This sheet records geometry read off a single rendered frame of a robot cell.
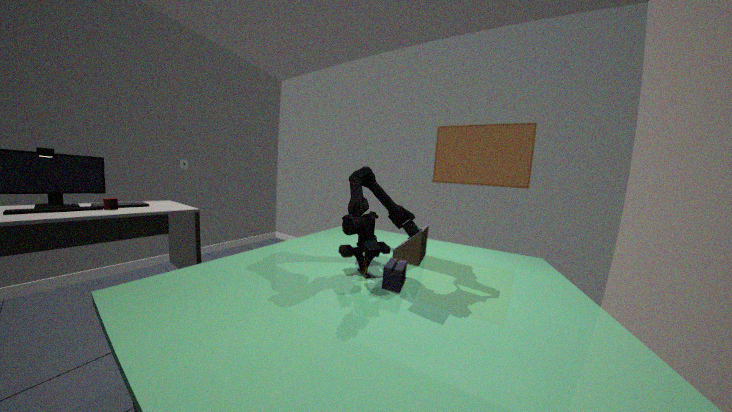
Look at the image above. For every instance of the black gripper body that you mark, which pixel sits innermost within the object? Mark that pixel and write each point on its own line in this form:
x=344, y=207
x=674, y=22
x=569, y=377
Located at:
x=347, y=251

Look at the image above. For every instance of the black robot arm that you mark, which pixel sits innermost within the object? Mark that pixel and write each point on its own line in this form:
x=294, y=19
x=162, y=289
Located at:
x=354, y=223

